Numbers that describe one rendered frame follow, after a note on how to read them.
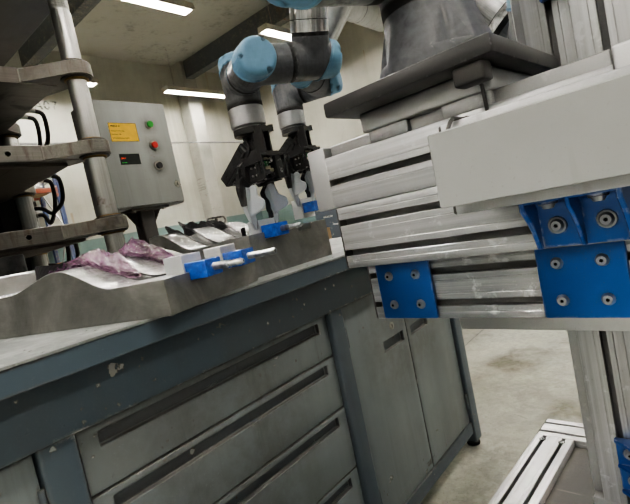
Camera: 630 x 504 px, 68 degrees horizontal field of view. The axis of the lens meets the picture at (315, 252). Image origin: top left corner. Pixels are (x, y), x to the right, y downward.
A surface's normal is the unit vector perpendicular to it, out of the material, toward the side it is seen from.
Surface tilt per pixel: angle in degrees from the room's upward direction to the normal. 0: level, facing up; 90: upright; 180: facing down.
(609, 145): 90
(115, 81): 90
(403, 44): 73
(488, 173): 90
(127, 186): 90
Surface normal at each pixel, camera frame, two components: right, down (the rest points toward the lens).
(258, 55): 0.36, 0.00
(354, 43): -0.62, 0.18
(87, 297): -0.37, 0.15
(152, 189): 0.76, -0.11
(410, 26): -0.62, -0.12
